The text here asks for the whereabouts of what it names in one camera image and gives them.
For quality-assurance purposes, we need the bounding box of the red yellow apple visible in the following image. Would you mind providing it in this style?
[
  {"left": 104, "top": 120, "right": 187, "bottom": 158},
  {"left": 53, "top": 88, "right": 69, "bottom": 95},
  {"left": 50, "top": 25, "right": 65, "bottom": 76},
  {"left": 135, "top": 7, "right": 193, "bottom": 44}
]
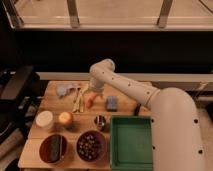
[{"left": 58, "top": 112, "right": 73, "bottom": 126}]

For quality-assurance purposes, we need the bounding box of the black equipment at left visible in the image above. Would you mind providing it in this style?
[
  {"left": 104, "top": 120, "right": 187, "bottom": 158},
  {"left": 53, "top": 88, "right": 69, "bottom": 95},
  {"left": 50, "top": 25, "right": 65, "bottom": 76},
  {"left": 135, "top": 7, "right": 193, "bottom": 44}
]
[{"left": 0, "top": 66, "right": 40, "bottom": 144}]

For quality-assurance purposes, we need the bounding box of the black handled tool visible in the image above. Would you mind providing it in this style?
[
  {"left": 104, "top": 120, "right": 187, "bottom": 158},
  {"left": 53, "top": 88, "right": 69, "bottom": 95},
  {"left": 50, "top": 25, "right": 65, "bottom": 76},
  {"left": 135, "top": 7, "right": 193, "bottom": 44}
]
[{"left": 133, "top": 103, "right": 141, "bottom": 116}]

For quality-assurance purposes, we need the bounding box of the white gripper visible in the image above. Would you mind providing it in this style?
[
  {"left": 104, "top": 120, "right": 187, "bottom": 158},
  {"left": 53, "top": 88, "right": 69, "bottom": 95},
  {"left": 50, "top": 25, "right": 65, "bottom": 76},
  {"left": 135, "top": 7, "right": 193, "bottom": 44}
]
[{"left": 87, "top": 82, "right": 104, "bottom": 99}]

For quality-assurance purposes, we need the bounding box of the white round container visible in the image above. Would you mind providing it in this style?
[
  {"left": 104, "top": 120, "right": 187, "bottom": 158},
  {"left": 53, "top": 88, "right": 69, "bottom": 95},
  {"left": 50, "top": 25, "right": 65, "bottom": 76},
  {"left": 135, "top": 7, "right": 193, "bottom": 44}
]
[{"left": 35, "top": 111, "right": 54, "bottom": 131}]

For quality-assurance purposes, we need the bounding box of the crumpled grey cloth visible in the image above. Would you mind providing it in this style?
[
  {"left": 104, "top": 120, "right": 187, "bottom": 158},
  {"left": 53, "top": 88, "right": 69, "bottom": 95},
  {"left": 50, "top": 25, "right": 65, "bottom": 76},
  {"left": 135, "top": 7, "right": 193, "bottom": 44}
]
[{"left": 56, "top": 84, "right": 78, "bottom": 98}]

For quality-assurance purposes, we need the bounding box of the small metal cup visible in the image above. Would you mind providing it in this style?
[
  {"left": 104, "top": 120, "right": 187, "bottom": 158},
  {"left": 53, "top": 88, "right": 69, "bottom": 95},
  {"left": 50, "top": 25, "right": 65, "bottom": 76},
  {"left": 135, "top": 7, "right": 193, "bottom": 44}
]
[{"left": 94, "top": 115, "right": 106, "bottom": 131}]

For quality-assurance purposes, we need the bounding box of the green plastic tray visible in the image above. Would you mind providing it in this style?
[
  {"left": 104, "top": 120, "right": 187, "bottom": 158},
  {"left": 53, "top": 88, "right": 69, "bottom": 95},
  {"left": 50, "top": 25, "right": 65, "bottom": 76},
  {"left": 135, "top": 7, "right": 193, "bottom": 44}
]
[{"left": 110, "top": 116, "right": 153, "bottom": 171}]

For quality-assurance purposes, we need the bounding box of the blue sponge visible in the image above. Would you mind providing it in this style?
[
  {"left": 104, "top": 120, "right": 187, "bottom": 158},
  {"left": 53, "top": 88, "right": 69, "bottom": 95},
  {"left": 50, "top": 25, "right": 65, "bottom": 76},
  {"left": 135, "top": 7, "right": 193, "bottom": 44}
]
[{"left": 106, "top": 96, "right": 118, "bottom": 112}]

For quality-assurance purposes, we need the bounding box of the brown bowl with sponge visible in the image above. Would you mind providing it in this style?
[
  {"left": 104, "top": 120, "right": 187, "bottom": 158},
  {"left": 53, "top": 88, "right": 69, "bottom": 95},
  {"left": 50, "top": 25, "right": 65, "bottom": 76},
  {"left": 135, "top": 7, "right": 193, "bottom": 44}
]
[{"left": 39, "top": 134, "right": 67, "bottom": 164}]

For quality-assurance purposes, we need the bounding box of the brown bowl with nuts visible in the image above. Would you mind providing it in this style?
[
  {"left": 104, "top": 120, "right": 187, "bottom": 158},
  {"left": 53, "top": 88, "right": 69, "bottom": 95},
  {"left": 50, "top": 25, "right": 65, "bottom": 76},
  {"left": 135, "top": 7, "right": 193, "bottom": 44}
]
[{"left": 76, "top": 130, "right": 107, "bottom": 162}]

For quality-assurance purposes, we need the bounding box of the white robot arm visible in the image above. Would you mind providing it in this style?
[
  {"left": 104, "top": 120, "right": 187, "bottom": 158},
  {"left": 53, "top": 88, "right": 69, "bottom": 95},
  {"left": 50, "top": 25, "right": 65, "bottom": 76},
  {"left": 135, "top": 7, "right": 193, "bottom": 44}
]
[{"left": 89, "top": 59, "right": 206, "bottom": 171}]

